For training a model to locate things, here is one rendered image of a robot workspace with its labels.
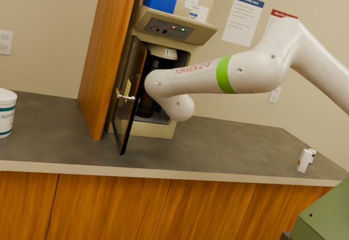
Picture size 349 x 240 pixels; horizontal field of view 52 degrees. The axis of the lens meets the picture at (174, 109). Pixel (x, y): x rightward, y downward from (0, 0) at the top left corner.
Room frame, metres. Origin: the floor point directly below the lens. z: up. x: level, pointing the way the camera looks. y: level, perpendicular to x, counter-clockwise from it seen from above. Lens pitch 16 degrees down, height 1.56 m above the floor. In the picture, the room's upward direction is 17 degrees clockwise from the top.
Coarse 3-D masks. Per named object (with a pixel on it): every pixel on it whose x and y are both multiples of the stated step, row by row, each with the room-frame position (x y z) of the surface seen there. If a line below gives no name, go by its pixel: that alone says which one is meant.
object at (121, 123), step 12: (132, 48) 1.41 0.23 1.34; (144, 48) 1.21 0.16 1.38; (132, 60) 1.35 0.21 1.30; (144, 60) 1.17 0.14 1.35; (132, 72) 1.30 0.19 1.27; (132, 84) 1.25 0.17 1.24; (120, 108) 1.35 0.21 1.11; (132, 108) 1.17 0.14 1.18; (120, 120) 1.30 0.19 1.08; (120, 132) 1.25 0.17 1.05; (120, 144) 1.20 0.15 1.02
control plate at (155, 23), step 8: (152, 24) 1.43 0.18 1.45; (160, 24) 1.43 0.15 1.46; (168, 24) 1.44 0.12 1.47; (176, 24) 1.45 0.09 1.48; (152, 32) 1.47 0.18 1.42; (160, 32) 1.47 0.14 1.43; (168, 32) 1.48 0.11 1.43; (176, 32) 1.49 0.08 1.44; (184, 32) 1.49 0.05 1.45; (184, 40) 1.53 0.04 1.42
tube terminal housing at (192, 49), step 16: (208, 0) 1.60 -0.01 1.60; (208, 16) 1.61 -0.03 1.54; (128, 32) 1.51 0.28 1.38; (144, 32) 1.49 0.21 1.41; (128, 48) 1.46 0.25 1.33; (176, 48) 1.56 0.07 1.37; (192, 48) 1.59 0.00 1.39; (192, 64) 1.61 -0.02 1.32; (112, 96) 1.51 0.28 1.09; (112, 112) 1.47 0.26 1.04; (112, 128) 1.47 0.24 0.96; (144, 128) 1.54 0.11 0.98; (160, 128) 1.58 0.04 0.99
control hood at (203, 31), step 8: (144, 8) 1.39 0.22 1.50; (144, 16) 1.39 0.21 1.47; (152, 16) 1.39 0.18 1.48; (160, 16) 1.40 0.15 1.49; (168, 16) 1.40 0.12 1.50; (176, 16) 1.42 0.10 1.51; (136, 24) 1.44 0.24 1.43; (144, 24) 1.42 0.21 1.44; (184, 24) 1.45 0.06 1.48; (192, 24) 1.46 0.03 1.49; (200, 24) 1.47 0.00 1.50; (208, 24) 1.49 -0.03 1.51; (192, 32) 1.50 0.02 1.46; (200, 32) 1.51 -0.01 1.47; (208, 32) 1.51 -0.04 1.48; (192, 40) 1.54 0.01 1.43; (200, 40) 1.55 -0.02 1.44
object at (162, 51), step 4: (148, 44) 1.58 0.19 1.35; (152, 44) 1.57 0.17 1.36; (156, 44) 1.57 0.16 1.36; (152, 48) 1.56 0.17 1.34; (156, 48) 1.56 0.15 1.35; (160, 48) 1.56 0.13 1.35; (164, 48) 1.57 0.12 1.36; (168, 48) 1.58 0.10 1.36; (172, 48) 1.59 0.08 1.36; (152, 52) 1.55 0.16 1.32; (156, 52) 1.55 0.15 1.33; (160, 52) 1.56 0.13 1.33; (164, 52) 1.56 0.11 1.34; (168, 52) 1.57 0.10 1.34; (172, 52) 1.59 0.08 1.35; (176, 52) 1.62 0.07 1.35; (160, 56) 1.55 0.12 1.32; (164, 56) 1.56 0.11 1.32; (168, 56) 1.57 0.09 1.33; (172, 56) 1.58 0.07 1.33; (176, 56) 1.61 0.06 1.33
